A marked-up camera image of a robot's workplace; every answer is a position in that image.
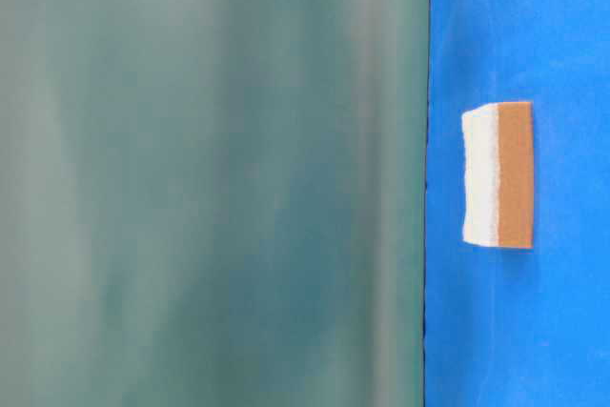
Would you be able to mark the white and brown sponge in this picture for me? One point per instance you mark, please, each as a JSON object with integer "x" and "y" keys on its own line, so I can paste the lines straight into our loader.
{"x": 499, "y": 175}

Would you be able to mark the blue table mat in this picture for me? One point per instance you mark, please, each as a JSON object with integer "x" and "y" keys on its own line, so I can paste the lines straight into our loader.
{"x": 521, "y": 327}

